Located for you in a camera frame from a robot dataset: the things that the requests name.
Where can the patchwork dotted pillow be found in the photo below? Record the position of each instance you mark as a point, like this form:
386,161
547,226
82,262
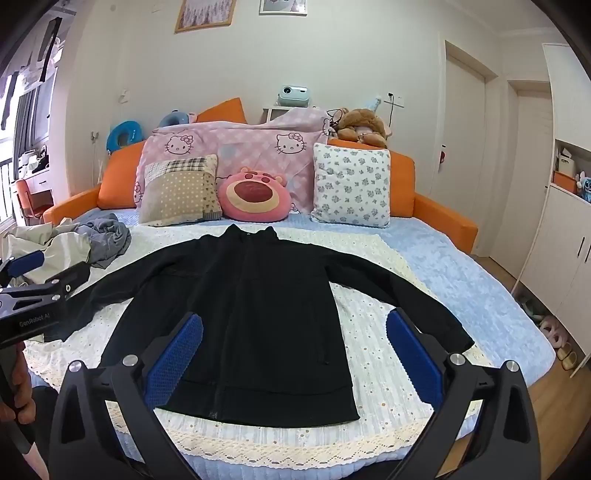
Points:
180,194

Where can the light blue quilted mattress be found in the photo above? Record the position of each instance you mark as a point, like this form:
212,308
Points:
461,277

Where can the yellow flat shoe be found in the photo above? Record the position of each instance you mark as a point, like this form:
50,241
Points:
564,351
570,361

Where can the wooden framed wall picture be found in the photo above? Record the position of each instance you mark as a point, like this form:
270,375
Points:
203,14

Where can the green slipper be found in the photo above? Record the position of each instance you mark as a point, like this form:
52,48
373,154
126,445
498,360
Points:
536,315
526,304

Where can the orange bed frame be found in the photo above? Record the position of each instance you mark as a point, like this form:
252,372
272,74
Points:
443,217

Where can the white daisy lace blanket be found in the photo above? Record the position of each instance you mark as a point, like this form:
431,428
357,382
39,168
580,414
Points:
374,383

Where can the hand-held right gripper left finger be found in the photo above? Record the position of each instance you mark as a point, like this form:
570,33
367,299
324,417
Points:
178,360

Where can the black window railing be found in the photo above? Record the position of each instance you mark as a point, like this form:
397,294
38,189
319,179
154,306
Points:
4,189

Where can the white side shelf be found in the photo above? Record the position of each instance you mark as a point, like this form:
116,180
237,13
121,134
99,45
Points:
276,114

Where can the blue alien plush toy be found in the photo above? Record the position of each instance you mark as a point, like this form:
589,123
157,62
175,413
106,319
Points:
585,184

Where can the beige crumpled jacket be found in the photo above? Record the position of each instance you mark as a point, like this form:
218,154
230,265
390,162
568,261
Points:
60,249

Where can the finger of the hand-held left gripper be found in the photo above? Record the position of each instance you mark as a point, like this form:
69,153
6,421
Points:
55,288
25,265

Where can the light green projector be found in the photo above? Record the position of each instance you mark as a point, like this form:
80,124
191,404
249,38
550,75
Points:
293,96

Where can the orange storage box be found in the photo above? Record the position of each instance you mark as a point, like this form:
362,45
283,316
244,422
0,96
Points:
564,183

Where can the white wall socket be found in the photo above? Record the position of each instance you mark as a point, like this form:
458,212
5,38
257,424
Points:
393,100

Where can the white door with ornament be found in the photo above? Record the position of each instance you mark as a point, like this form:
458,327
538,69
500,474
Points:
461,129

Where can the plain white door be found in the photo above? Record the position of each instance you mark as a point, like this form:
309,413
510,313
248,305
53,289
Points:
531,184

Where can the person's left hand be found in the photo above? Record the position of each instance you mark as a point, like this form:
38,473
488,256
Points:
23,369

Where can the white wardrobe cabinet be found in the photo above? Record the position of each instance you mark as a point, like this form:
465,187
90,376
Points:
554,240

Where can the grey curtain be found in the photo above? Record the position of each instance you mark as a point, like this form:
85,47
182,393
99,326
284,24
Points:
34,110

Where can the red door ornament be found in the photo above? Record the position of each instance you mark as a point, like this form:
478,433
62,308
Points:
443,154

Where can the blue party hat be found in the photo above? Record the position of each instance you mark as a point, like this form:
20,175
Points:
374,106

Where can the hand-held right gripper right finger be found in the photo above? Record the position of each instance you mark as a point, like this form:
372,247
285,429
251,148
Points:
415,355

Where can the pink fluffy slipper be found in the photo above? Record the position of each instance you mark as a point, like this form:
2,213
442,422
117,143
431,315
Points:
548,325
556,338

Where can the white framed wall picture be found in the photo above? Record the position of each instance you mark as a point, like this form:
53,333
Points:
281,5

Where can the pink cat print blanket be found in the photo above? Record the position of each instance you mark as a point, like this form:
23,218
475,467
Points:
240,143

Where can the white floral pillow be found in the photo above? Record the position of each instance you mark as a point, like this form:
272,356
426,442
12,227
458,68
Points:
351,184

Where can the pink bear face cushion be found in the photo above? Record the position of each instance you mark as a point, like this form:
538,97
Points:
254,196

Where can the orange cushion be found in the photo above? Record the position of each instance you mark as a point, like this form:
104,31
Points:
224,113

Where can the black zip jacket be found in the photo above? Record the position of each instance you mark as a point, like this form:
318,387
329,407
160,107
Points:
258,323

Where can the orange chair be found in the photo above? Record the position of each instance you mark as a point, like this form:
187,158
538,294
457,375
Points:
27,198

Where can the grey crumpled garment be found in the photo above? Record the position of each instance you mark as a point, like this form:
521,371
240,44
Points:
108,240

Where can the white storage container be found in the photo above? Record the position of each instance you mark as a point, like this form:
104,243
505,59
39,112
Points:
565,162

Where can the brown teddy bear plush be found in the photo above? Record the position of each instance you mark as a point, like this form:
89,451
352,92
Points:
364,122

